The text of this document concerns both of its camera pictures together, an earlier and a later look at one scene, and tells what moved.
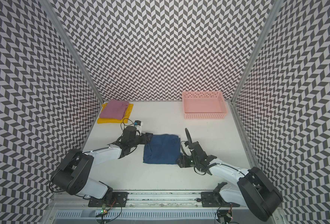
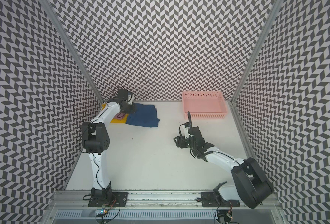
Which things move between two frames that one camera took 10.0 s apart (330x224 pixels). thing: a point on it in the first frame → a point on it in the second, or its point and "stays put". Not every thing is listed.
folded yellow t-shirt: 124,120 stays put
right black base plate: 212,199 stays put
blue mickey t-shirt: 163,149 → 146,115
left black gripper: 146,138 → 133,110
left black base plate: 119,199 stays put
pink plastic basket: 204,105 stays put
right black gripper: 183,160 → 180,143
